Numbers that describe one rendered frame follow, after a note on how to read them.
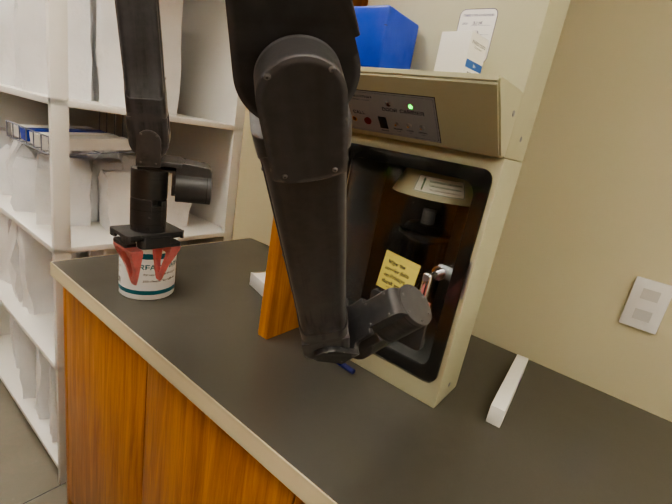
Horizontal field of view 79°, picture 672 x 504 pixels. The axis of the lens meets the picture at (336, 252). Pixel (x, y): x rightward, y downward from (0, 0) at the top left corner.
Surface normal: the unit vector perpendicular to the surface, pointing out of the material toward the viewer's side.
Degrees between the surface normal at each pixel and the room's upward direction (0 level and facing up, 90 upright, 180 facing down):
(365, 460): 0
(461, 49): 90
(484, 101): 135
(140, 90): 84
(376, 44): 90
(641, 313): 90
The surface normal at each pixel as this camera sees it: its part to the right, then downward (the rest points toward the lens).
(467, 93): -0.55, 0.75
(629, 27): -0.61, 0.12
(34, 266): 0.47, 0.23
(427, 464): 0.17, -0.95
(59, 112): 0.77, 0.30
